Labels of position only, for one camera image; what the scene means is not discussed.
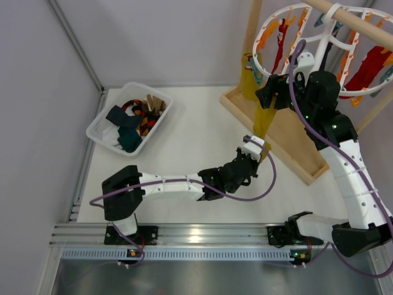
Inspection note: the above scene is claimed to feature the mustard yellow sock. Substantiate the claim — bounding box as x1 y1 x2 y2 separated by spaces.
240 52 276 140

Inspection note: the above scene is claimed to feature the navy patterned sock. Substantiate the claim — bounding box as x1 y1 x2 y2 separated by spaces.
106 105 142 129

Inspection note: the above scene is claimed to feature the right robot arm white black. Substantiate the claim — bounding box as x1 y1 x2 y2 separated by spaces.
255 71 392 258

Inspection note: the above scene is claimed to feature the white round clip hanger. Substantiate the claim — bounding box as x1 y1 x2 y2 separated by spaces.
248 1 392 106

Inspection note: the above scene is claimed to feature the red thin hanging sock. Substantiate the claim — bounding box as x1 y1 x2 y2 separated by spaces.
271 18 288 74

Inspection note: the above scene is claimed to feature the red sock on right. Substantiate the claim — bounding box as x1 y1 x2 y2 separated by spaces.
344 45 392 92

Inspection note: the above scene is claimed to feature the argyle brown orange sock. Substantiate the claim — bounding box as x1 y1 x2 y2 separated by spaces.
132 106 161 136

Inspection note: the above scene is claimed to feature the tan brown striped sock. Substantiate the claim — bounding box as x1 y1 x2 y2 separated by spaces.
142 94 166 115

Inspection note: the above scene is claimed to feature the dark green sock in basket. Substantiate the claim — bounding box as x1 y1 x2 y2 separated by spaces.
117 127 142 153

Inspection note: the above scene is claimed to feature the red black striped sock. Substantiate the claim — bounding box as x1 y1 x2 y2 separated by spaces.
122 100 142 112

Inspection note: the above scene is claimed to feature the white sock in basket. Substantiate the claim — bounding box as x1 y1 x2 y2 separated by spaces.
103 124 120 146

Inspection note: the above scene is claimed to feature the white plastic basket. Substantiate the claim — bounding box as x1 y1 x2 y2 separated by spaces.
86 82 173 157

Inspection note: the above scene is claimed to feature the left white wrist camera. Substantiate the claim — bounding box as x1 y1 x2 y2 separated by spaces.
240 135 265 162

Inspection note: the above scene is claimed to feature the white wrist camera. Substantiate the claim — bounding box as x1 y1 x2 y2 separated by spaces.
294 52 315 76
240 135 265 162

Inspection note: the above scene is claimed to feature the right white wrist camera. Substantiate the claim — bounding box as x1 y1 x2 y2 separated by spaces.
294 52 315 76

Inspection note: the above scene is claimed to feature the wooden rack frame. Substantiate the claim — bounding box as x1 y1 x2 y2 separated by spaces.
220 1 392 185

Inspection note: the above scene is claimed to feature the aluminium rail base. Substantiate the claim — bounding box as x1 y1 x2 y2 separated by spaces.
49 223 327 266

